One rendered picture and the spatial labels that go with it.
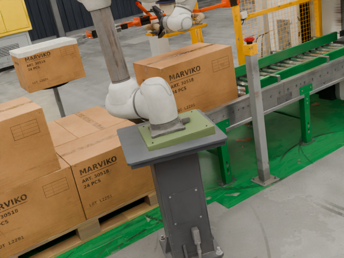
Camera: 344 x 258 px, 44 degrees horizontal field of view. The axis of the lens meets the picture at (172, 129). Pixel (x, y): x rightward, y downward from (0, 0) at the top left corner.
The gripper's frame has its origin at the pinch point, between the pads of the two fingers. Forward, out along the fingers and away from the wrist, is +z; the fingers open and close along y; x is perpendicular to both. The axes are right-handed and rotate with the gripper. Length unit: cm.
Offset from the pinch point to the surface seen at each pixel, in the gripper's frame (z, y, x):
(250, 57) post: -40, 32, 44
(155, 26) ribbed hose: 7.8, 4.7, 6.5
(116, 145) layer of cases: -3, 70, -44
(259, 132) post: -40, 84, 45
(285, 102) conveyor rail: -22, 80, 90
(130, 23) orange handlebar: 11.0, -0.8, -9.7
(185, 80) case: -7.7, 42.0, 13.2
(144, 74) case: 16.9, 35.7, -3.9
